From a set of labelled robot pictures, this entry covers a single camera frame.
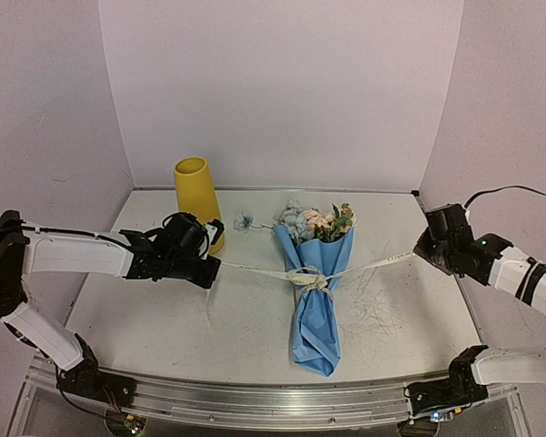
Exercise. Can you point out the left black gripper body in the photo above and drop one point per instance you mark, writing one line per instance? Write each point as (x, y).
(183, 269)

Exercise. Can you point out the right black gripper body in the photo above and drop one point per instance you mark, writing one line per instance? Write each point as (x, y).
(430, 253)

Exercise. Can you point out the yellow plastic vase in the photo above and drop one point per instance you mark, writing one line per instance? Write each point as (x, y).
(195, 189)

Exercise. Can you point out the artificial flower bunch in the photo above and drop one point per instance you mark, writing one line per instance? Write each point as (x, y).
(305, 224)

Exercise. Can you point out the cream printed ribbon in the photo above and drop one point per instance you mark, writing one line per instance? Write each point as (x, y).
(308, 278)

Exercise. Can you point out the blue wrapping paper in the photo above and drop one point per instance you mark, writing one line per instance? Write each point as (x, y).
(314, 339)

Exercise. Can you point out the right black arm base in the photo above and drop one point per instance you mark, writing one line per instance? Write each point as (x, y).
(458, 389)

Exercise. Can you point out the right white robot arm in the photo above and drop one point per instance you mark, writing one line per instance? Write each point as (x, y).
(517, 355)

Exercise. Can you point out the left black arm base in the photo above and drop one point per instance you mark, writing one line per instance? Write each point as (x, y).
(87, 381)

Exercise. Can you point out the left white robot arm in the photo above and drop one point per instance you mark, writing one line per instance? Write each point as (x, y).
(31, 254)

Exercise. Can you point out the loose blue artificial flower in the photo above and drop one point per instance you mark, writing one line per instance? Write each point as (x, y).
(244, 223)

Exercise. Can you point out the aluminium front rail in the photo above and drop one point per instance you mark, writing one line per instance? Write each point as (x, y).
(261, 407)

